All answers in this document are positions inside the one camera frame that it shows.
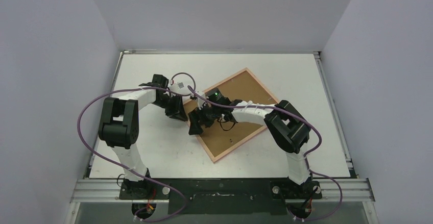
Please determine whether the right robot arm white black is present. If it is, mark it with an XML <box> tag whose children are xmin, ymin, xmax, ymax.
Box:
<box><xmin>188</xmin><ymin>89</ymin><xmax>310</xmax><ymax>198</ymax></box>

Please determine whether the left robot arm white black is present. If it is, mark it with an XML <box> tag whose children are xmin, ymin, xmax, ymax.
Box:
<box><xmin>98</xmin><ymin>74</ymin><xmax>187</xmax><ymax>199</ymax></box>

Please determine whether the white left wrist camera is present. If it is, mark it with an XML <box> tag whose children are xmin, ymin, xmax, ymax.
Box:
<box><xmin>170</xmin><ymin>82</ymin><xmax>185</xmax><ymax>93</ymax></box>

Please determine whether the aluminium rail front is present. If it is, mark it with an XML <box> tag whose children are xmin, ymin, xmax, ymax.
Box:
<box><xmin>71</xmin><ymin>178</ymin><xmax>375</xmax><ymax>203</ymax></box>

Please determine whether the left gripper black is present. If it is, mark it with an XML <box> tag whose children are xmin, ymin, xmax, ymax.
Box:
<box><xmin>153</xmin><ymin>94</ymin><xmax>188</xmax><ymax>122</ymax></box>

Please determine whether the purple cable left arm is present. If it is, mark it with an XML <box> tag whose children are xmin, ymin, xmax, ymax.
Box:
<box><xmin>77</xmin><ymin>72</ymin><xmax>197</xmax><ymax>223</ymax></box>

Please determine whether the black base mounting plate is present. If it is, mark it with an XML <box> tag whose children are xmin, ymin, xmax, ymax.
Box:
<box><xmin>118</xmin><ymin>178</ymin><xmax>322</xmax><ymax>218</ymax></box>

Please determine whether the light wooden picture frame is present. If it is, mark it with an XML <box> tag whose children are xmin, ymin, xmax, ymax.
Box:
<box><xmin>181</xmin><ymin>67</ymin><xmax>280</xmax><ymax>164</ymax></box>

